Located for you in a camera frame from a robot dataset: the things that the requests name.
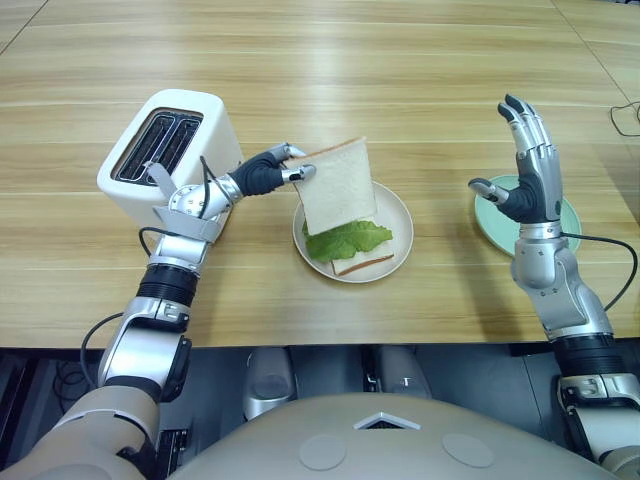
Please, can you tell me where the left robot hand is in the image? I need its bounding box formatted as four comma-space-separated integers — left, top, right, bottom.
232, 141, 319, 197

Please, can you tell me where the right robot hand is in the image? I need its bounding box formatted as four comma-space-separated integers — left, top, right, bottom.
468, 93, 564, 225

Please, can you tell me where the bread slice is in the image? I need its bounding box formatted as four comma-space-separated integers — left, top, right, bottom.
330, 248, 395, 278
292, 137, 379, 236

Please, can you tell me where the green plate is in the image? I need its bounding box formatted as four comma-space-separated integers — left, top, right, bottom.
473, 173, 583, 259

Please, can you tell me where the cream toaster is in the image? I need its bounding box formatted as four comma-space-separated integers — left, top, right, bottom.
96, 88, 245, 242

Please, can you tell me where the green lettuce leaf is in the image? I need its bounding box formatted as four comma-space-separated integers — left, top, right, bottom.
301, 218, 395, 263

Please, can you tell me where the beige plate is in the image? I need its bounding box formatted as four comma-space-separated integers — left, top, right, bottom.
292, 180, 415, 285

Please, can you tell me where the robot body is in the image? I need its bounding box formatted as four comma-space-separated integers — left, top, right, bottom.
167, 394, 609, 480

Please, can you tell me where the thin black cable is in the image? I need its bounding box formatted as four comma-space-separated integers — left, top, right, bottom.
608, 101, 640, 137

